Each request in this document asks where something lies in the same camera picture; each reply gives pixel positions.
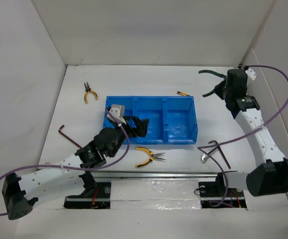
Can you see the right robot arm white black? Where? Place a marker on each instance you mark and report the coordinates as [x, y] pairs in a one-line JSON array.
[[271, 173]]

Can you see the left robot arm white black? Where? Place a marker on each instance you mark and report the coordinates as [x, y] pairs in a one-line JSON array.
[[21, 194]]

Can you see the large yellow needle-nose pliers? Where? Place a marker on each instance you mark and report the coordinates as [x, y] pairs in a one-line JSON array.
[[151, 156]]

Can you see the dark green cutting pliers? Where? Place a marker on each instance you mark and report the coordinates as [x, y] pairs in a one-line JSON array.
[[212, 73]]

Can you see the small yellow needle-nose pliers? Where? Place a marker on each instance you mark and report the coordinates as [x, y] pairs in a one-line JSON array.
[[88, 91]]

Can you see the left brown hex key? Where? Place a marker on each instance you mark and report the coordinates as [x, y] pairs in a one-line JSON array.
[[60, 131]]

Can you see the yellow utility knife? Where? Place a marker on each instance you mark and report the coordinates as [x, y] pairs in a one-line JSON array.
[[182, 94]]

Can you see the blue bin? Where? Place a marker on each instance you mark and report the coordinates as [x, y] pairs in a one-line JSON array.
[[180, 119], [128, 102], [151, 108]]

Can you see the blue bin left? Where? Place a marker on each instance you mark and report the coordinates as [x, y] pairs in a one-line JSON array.
[[128, 102]]

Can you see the blue bin right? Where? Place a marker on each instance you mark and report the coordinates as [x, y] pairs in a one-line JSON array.
[[180, 119]]

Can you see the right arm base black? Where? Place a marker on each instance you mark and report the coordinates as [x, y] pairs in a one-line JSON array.
[[210, 194]]

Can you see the right brown hex key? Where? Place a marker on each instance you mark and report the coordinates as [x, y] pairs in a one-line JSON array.
[[221, 152]]

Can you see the aluminium rail front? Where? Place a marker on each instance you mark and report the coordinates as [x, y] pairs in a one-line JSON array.
[[133, 174]]

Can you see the blue bin middle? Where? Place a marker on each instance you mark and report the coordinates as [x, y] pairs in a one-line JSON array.
[[151, 108]]

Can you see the brown hex key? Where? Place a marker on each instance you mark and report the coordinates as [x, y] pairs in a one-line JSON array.
[[221, 152], [60, 131]]

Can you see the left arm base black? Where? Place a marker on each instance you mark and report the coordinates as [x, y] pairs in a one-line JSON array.
[[98, 199]]

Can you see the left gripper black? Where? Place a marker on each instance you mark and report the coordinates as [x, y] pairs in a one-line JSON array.
[[140, 124]]

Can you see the silver metal tool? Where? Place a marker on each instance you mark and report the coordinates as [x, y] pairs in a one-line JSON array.
[[204, 158]]

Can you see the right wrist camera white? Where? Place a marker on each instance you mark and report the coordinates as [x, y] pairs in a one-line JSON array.
[[251, 74]]

